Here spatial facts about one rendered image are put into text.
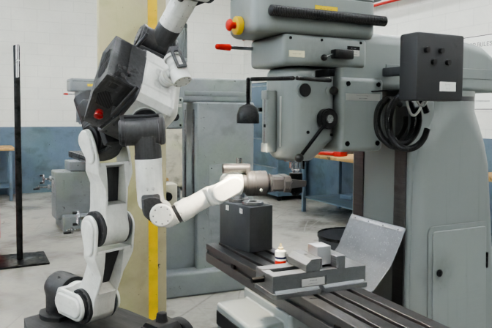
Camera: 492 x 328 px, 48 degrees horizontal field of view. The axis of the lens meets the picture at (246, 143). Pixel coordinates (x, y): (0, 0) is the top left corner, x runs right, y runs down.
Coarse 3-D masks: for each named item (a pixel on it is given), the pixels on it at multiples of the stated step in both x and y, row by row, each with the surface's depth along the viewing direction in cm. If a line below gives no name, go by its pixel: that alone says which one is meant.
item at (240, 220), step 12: (228, 204) 235; (240, 204) 231; (252, 204) 227; (264, 204) 231; (228, 216) 236; (240, 216) 229; (252, 216) 224; (264, 216) 228; (228, 228) 236; (240, 228) 229; (252, 228) 224; (264, 228) 228; (228, 240) 236; (240, 240) 229; (252, 240) 225; (264, 240) 229; (252, 252) 225
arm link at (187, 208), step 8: (200, 192) 187; (184, 200) 186; (192, 200) 186; (200, 200) 186; (176, 208) 185; (184, 208) 185; (192, 208) 185; (200, 208) 186; (176, 216) 184; (184, 216) 185; (192, 216) 186
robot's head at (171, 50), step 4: (168, 48) 191; (172, 48) 190; (176, 48) 191; (168, 52) 192; (172, 52) 189; (176, 52) 192; (180, 52) 191; (180, 56) 190; (176, 60) 189; (184, 60) 190; (176, 64) 188; (180, 64) 188; (184, 64) 189
